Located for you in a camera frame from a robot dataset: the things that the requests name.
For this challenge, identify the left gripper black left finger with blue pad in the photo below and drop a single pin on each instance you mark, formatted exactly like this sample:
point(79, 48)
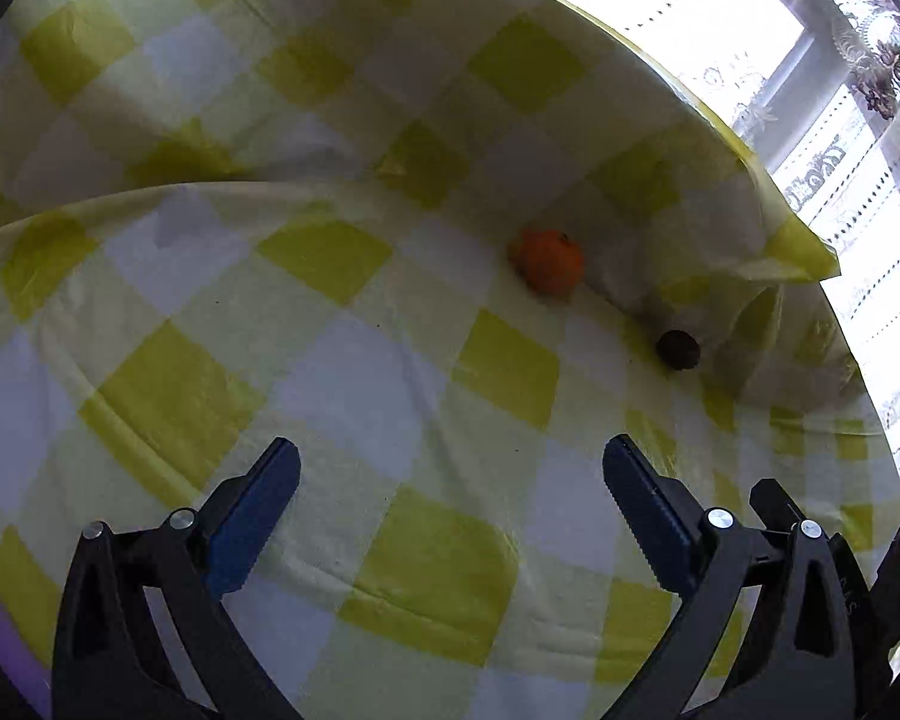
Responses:
point(142, 631)

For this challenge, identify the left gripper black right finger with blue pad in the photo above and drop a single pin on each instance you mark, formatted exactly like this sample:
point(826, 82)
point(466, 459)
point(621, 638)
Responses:
point(796, 659)

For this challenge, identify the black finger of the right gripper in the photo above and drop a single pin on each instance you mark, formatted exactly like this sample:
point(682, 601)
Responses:
point(778, 511)

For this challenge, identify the white purple cardboard box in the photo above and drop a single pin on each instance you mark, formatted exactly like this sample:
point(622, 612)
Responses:
point(28, 676)

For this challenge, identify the small dark wrinkled fruit right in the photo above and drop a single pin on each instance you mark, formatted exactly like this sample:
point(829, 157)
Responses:
point(678, 350)

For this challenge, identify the orange tangerine with stem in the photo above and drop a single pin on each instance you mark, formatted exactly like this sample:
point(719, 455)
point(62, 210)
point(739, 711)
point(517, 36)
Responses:
point(549, 262)

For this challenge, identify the yellow white checkered tablecloth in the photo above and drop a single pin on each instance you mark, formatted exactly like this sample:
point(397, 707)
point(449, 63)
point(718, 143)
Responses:
point(226, 221)

